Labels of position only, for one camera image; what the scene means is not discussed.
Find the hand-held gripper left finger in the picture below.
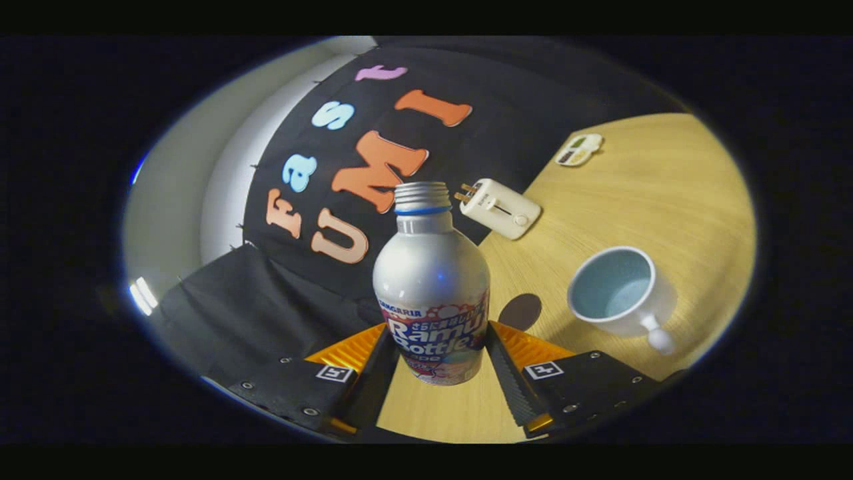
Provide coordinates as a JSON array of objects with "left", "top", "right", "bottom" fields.
[{"left": 230, "top": 322, "right": 401, "bottom": 441}]

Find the white cup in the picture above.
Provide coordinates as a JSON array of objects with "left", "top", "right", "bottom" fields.
[{"left": 566, "top": 245, "right": 679, "bottom": 356}]

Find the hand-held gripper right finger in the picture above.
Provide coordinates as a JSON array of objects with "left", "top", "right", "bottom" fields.
[{"left": 485, "top": 320, "right": 687, "bottom": 439}]

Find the black backdrop cloth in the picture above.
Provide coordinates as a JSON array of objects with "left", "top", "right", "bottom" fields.
[{"left": 150, "top": 36, "right": 687, "bottom": 427}]

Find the round brown coaster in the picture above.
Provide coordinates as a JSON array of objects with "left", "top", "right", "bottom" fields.
[{"left": 497, "top": 293, "right": 543, "bottom": 332}]

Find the white toaster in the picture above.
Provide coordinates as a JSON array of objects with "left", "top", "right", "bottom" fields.
[{"left": 454, "top": 178, "right": 542, "bottom": 241}]

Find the small white tray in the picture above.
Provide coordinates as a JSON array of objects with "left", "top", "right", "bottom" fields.
[{"left": 555, "top": 133, "right": 604, "bottom": 167}]

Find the silver bottle with printed label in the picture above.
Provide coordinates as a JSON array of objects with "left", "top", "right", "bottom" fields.
[{"left": 372, "top": 181, "right": 492, "bottom": 386}]

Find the narrow ceiling tube light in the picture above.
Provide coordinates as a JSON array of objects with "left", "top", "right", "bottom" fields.
[{"left": 129, "top": 276, "right": 159, "bottom": 317}]

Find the wooden table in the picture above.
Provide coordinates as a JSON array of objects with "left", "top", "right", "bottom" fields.
[{"left": 377, "top": 112, "right": 757, "bottom": 444}]

